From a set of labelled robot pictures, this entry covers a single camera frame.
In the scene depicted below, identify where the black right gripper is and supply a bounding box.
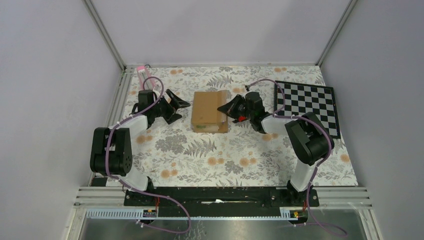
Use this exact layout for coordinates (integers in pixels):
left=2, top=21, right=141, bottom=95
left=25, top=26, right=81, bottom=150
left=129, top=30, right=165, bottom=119
left=218, top=94, right=254, bottom=120

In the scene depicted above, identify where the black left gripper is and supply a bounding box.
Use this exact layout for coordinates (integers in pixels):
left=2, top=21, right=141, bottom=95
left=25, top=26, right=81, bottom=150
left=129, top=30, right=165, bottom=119
left=150, top=89, right=190, bottom=124

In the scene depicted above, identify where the red black utility knife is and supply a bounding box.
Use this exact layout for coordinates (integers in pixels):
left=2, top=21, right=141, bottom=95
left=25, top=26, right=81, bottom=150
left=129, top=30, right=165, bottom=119
left=237, top=116, right=247, bottom=122

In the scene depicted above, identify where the brown cardboard express box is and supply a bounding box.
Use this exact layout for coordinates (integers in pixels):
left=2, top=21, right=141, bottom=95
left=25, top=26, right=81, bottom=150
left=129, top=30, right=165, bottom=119
left=191, top=90, right=229, bottom=134

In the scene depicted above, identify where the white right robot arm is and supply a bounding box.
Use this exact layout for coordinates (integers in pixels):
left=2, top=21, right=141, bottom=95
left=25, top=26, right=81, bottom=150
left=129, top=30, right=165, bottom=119
left=217, top=91, right=335, bottom=206

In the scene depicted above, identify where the floral table mat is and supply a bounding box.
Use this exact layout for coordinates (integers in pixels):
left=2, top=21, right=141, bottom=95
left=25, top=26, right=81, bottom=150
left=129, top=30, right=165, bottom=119
left=105, top=65, right=359, bottom=188

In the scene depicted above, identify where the pink metronome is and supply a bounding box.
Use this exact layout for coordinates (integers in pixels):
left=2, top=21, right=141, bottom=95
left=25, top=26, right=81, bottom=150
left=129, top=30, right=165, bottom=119
left=136, top=66, right=156, bottom=90

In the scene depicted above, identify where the black white checkerboard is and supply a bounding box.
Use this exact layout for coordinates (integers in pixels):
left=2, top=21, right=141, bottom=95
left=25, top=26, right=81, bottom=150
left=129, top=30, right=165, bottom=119
left=274, top=81, right=341, bottom=139

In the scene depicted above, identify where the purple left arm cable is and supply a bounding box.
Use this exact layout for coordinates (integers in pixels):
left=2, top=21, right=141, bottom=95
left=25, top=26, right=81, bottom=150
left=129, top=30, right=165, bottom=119
left=104, top=76, right=192, bottom=235

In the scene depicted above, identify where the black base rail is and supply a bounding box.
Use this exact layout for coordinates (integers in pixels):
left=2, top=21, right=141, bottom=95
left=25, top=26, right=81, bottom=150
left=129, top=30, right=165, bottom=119
left=123, top=186, right=320, bottom=211

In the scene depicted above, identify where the grey slotted cable duct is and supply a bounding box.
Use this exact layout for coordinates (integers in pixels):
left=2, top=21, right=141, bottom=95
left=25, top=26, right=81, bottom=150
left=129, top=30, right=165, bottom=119
left=86, top=205, right=307, bottom=221

